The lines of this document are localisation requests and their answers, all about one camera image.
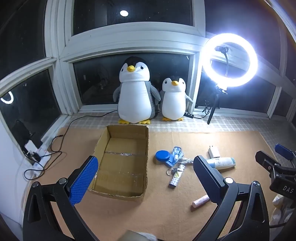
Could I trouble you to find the white ring light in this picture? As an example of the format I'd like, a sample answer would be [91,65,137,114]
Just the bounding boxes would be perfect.
[202,32,258,88]

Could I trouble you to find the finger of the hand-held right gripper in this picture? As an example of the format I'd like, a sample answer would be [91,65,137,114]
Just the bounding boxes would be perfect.
[274,143,296,161]
[255,151,282,173]

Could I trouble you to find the small penguin plush toy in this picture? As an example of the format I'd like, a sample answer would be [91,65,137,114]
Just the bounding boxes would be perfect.
[159,76,194,122]

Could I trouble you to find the person's right hand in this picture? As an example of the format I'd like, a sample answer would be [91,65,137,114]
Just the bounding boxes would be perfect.
[272,194,289,232]

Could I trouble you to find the white square charger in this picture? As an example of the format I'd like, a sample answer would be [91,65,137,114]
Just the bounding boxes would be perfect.
[25,141,38,153]

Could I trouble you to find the black phone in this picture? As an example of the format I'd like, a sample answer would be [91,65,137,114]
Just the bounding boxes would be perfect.
[11,119,35,149]

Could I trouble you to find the white window frame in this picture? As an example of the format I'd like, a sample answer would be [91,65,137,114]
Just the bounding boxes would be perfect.
[0,0,296,121]

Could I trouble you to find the cardboard box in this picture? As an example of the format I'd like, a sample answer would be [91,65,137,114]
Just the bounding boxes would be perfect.
[88,125,149,202]

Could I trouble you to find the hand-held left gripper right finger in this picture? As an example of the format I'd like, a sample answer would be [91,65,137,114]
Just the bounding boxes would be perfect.
[193,156,270,241]

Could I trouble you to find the white bottle with blue cap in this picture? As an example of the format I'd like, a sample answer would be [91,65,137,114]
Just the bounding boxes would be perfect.
[205,157,236,171]

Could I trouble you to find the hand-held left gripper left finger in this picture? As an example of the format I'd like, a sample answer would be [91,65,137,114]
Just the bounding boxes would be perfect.
[23,156,99,241]

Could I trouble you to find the black plug adapter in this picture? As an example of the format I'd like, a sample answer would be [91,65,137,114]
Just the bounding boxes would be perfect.
[29,152,42,163]

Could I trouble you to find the large penguin plush toy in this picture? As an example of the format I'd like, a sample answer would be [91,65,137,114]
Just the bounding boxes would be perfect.
[113,56,162,125]

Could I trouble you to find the long black cable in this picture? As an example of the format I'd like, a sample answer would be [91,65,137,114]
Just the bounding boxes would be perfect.
[24,111,118,180]

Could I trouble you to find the white power strip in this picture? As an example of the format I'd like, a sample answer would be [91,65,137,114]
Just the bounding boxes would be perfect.
[23,137,54,176]

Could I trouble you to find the pink lip balm tube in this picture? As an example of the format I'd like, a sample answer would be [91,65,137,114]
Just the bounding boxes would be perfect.
[192,195,210,207]

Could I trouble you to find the light blue plastic holder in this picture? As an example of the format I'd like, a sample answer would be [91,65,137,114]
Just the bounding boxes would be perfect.
[165,152,185,168]

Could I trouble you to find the checked cloth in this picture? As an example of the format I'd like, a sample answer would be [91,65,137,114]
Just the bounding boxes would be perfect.
[67,111,296,163]

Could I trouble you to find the white cable with plug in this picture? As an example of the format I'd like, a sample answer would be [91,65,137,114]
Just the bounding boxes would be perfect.
[177,157,197,166]

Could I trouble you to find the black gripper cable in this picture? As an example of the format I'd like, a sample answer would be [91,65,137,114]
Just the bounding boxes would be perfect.
[269,221,288,229]

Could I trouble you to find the black gooseneck phone clip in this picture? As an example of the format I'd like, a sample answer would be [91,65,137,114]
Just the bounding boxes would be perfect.
[215,46,231,77]

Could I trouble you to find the blue round lidded case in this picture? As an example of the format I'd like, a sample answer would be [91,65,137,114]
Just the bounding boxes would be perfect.
[155,150,171,165]

